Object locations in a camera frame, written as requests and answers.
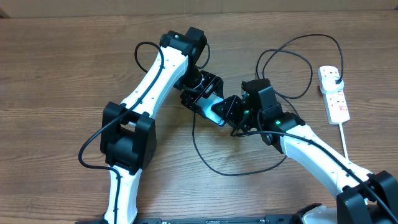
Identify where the Samsung Galaxy smartphone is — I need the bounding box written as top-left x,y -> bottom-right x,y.
194,93 -> 228,128

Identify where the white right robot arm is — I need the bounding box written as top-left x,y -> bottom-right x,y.
211,79 -> 397,223

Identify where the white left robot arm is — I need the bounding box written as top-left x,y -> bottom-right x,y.
78,27 -> 225,223

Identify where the white charger plug adapter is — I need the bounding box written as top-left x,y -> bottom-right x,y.
320,77 -> 345,94

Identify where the white power strip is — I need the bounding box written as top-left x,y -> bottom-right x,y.
318,65 -> 350,124

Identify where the black charger cable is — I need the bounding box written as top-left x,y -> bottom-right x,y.
191,34 -> 345,177

